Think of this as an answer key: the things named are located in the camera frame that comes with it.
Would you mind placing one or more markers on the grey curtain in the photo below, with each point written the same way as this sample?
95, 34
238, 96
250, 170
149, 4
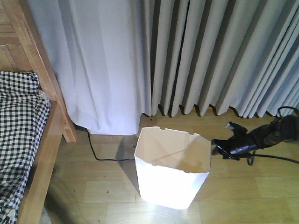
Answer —
118, 59

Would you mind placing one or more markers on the wooden bed frame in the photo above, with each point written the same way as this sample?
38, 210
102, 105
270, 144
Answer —
22, 50

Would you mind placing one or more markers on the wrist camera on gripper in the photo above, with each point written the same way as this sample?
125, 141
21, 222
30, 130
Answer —
237, 129

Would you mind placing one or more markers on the checkered bedding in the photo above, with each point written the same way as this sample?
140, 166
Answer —
24, 111

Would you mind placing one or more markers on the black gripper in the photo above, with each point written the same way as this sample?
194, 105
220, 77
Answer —
238, 146

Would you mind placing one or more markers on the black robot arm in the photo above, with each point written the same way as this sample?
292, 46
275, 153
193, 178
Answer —
280, 129

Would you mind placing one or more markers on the white plastic trash bin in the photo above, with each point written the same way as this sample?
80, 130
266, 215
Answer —
171, 166

